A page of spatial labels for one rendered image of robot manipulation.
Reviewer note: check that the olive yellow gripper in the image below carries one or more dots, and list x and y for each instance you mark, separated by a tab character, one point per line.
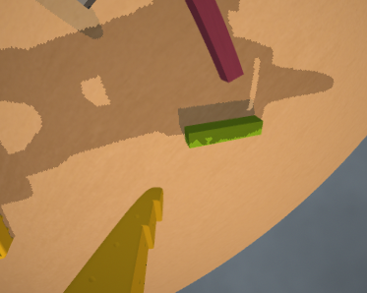
119	264

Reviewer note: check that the pink rod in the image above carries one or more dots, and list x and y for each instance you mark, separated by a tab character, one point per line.
216	37

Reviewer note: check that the grey rectangular rod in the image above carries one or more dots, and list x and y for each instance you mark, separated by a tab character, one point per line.
87	3

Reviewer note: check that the lime green rod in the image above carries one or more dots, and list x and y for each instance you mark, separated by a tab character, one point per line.
222	131

